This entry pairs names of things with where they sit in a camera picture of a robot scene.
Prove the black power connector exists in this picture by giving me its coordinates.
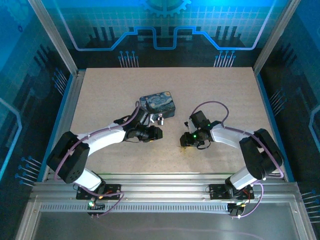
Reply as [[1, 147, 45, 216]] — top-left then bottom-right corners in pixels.
[[228, 203, 242, 218], [87, 197, 106, 217]]

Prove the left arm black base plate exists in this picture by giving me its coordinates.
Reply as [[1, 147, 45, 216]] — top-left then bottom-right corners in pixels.
[[76, 183, 123, 201]]

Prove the grey metal panel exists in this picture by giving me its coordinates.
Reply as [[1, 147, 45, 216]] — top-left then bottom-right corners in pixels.
[[14, 202, 317, 240]]

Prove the slotted grey cable duct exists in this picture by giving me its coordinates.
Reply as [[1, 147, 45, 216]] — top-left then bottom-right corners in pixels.
[[39, 202, 232, 214]]

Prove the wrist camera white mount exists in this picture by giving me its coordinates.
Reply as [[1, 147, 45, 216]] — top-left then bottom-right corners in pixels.
[[183, 120, 196, 133], [139, 109, 155, 125]]

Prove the starry night painted tin box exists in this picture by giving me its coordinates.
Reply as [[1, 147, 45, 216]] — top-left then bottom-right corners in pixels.
[[139, 90, 177, 119]]

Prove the aluminium table side rail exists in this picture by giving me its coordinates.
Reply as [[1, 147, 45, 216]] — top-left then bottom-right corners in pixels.
[[51, 71, 86, 183]]

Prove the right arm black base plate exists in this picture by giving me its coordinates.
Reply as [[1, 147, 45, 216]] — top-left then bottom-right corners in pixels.
[[208, 183, 255, 201]]

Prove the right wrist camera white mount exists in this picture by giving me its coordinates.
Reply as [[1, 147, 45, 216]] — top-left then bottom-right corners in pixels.
[[183, 120, 196, 133]]

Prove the aluminium frame post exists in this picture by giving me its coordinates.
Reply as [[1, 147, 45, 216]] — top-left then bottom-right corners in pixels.
[[252, 0, 302, 76], [26, 0, 80, 76]]

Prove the aluminium frame rail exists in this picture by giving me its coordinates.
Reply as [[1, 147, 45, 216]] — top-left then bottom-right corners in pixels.
[[29, 172, 302, 210]]

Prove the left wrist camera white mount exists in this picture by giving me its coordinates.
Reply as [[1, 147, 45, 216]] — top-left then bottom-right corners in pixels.
[[139, 109, 155, 125]]

